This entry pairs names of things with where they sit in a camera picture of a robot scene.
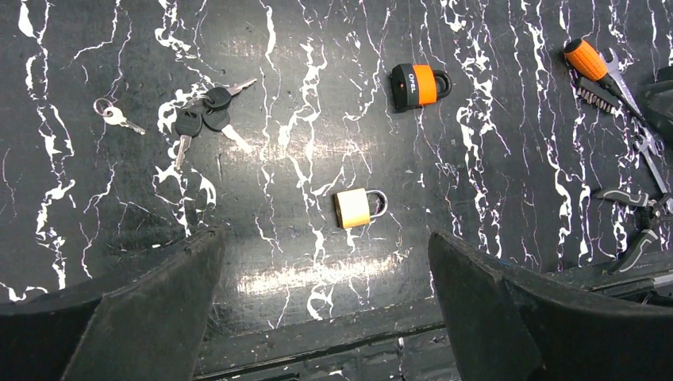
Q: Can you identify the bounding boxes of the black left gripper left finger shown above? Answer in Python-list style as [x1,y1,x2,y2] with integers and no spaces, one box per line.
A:
[1,226,225,380]

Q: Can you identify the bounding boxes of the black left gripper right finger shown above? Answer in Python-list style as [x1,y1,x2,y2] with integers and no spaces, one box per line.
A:
[428,231,672,380]

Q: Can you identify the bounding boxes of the black head key bunch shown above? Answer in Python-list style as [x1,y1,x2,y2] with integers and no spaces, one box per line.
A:
[174,79,257,171]

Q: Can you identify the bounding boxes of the orange black Opel padlock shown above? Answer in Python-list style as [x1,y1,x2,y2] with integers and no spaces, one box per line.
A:
[390,63,452,112]

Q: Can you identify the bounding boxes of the small brass padlock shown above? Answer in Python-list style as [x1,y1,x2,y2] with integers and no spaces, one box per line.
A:
[333,188,389,229]

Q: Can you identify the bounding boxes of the black bit holder strip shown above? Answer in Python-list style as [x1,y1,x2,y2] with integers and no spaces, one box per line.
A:
[575,76,620,114]

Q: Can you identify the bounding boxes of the silver combination wrench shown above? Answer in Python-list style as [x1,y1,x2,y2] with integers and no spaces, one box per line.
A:
[599,48,670,194]

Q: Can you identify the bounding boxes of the black handle pliers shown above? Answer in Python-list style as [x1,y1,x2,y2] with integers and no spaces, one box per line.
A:
[592,188,672,275]

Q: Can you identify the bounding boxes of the small silver key with ring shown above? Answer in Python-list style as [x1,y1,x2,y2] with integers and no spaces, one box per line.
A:
[93,98,146,135]

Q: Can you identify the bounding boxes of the orange handle screwdriver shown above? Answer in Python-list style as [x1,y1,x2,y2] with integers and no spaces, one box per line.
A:
[563,38,646,123]

